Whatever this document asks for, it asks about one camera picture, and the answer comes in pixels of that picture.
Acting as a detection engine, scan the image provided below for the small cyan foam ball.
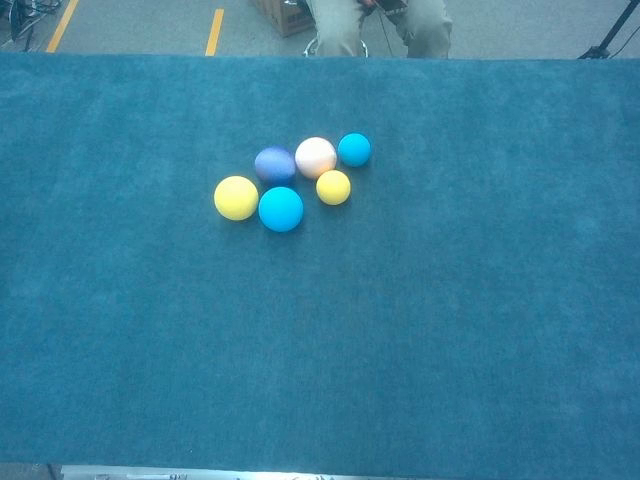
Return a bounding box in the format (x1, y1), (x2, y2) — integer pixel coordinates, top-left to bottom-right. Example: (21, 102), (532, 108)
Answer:
(337, 132), (373, 168)

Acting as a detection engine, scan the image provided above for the purple foam ball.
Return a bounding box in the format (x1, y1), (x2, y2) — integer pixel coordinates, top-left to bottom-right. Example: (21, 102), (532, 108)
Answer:
(254, 146), (297, 188)

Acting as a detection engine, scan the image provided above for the aluminium frame rail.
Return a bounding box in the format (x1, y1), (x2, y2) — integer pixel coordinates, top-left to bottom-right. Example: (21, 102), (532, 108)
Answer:
(59, 464), (361, 480)

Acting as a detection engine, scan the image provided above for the large yellow foam ball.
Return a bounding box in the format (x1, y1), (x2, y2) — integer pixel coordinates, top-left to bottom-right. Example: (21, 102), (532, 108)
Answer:
(213, 175), (260, 222)

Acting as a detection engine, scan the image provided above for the large cyan foam ball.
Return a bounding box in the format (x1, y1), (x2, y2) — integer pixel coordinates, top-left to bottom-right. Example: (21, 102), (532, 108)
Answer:
(258, 186), (305, 233)

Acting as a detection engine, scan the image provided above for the seated person in khaki trousers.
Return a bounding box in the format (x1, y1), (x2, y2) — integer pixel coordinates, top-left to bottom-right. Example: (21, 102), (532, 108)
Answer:
(305, 0), (454, 60)

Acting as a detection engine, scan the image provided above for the black equipment with cables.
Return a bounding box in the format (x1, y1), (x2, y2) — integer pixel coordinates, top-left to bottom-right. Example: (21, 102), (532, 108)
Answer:
(0, 0), (64, 53)

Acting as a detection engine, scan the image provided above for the black tripod stand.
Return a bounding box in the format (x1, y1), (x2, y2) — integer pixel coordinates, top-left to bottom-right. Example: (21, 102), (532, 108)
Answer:
(578, 0), (640, 60)

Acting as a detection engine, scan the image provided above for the chrome stool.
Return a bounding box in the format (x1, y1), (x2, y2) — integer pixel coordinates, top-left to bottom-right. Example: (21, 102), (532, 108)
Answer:
(302, 35), (370, 58)

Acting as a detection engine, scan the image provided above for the thin black cable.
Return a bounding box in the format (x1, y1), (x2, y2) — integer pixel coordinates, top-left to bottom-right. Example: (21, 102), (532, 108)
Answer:
(375, 7), (397, 55)

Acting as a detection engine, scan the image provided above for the peach foam ball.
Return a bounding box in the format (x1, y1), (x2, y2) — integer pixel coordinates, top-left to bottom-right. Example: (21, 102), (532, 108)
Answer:
(294, 136), (338, 180)

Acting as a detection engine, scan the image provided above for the teal carpet table cover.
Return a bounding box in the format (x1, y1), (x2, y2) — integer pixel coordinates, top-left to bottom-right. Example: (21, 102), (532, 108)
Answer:
(0, 51), (640, 479)

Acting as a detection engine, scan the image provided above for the small yellow foam ball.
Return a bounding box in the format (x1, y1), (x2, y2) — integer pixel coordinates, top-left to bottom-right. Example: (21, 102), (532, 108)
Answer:
(315, 169), (352, 207)

